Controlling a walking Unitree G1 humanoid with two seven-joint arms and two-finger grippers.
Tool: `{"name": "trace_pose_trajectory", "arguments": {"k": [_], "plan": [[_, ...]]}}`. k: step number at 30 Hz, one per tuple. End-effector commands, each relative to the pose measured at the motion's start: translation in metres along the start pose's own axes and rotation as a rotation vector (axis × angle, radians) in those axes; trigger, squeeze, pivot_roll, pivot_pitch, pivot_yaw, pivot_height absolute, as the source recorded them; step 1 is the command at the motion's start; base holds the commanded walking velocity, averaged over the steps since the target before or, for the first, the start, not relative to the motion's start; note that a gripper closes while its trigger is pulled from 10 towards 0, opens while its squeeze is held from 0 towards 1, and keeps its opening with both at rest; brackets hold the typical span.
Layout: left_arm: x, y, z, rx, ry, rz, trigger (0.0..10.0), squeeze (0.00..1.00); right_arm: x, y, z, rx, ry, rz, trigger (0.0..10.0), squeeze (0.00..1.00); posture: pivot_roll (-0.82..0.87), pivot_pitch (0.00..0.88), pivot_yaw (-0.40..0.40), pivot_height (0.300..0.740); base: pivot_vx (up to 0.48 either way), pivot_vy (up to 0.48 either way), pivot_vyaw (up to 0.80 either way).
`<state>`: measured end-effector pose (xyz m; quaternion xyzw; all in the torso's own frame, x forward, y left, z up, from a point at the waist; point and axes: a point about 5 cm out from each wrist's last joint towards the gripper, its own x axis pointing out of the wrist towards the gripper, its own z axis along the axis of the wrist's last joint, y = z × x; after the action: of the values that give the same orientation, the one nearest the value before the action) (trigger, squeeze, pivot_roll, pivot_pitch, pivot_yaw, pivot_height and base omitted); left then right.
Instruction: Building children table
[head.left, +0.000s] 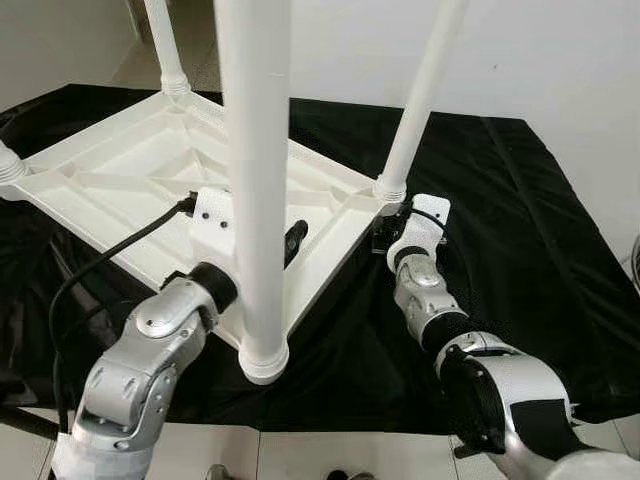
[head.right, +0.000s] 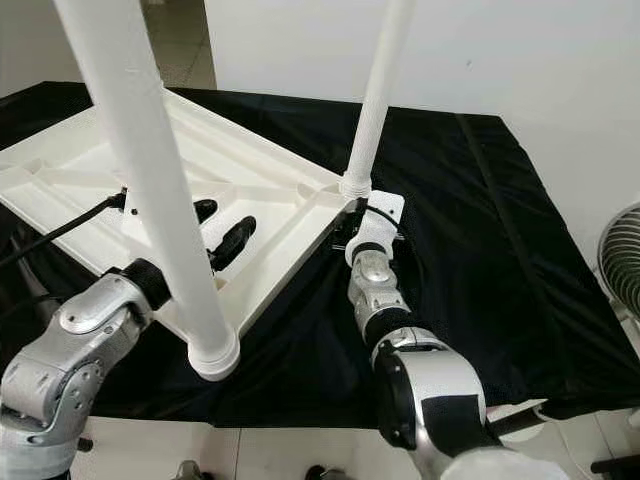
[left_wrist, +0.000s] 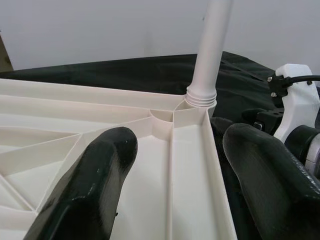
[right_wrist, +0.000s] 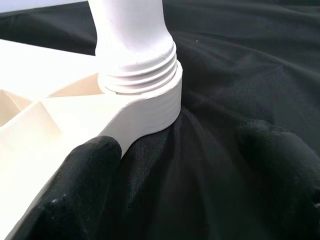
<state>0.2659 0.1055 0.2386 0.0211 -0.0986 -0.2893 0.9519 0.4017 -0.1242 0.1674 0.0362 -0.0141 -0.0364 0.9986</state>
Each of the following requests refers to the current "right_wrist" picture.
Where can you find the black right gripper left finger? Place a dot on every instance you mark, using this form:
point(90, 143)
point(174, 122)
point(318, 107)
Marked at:
point(75, 200)

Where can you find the white plastic table leg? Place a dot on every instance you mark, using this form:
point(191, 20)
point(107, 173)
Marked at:
point(132, 37)

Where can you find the white plastic table top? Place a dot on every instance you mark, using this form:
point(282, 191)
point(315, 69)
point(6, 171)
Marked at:
point(50, 112)

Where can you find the black tablecloth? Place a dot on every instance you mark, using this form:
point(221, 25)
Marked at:
point(237, 87)

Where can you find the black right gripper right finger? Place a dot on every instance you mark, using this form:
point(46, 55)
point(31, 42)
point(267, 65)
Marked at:
point(282, 180)

